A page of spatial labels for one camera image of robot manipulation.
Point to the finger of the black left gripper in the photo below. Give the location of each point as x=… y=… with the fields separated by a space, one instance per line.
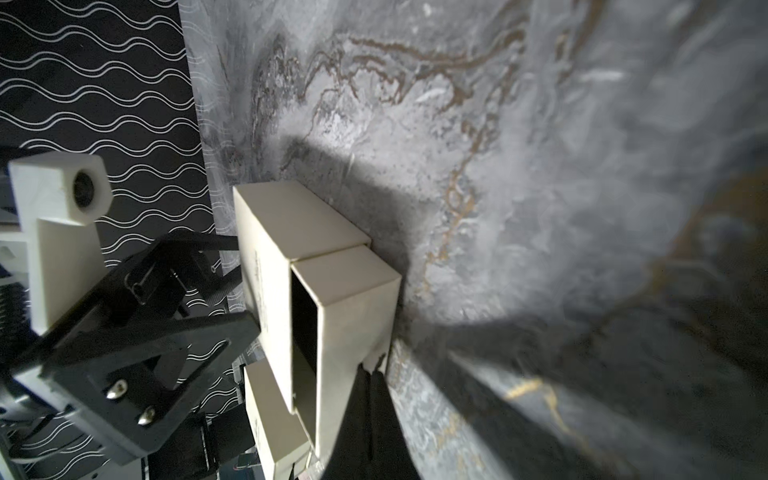
x=126 y=363

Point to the cream jewelry box drawer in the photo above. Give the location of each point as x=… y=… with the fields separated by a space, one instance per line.
x=342 y=312

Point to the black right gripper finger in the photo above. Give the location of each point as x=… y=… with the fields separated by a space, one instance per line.
x=370 y=443

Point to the cream jewelry box sleeve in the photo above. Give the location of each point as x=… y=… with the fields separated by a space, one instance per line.
x=278 y=224

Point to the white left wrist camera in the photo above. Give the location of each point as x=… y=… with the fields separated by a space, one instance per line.
x=58 y=198

